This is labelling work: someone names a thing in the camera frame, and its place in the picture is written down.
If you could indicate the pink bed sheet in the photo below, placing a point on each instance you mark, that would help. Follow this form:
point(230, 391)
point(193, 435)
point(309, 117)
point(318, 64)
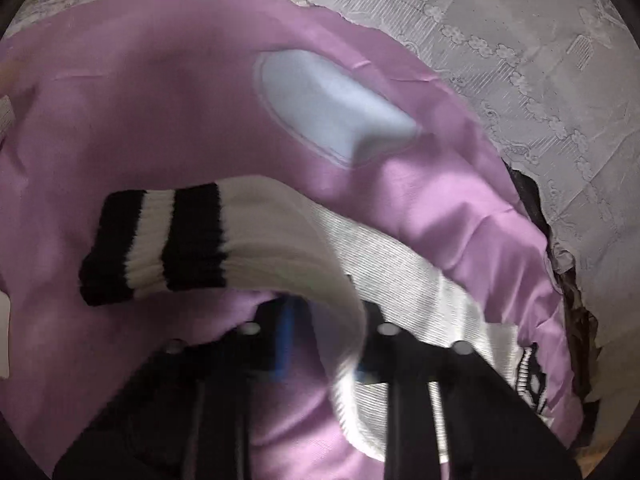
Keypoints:
point(165, 110)

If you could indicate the white sock with black stripes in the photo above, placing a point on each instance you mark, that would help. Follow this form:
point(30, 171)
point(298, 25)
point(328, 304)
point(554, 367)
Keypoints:
point(260, 230)
point(430, 280)

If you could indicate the white flat object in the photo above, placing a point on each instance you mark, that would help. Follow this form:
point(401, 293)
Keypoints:
point(4, 335)

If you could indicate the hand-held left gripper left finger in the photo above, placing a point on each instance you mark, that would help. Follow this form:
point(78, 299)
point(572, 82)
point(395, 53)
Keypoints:
point(285, 345)

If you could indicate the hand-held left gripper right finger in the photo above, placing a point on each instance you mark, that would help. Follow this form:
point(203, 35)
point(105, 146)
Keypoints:
point(405, 360)

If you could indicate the white lace cloth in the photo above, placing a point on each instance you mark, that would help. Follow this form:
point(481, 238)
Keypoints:
point(525, 60)

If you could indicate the dark patterned cloth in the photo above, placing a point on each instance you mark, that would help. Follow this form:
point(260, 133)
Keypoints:
point(570, 290)

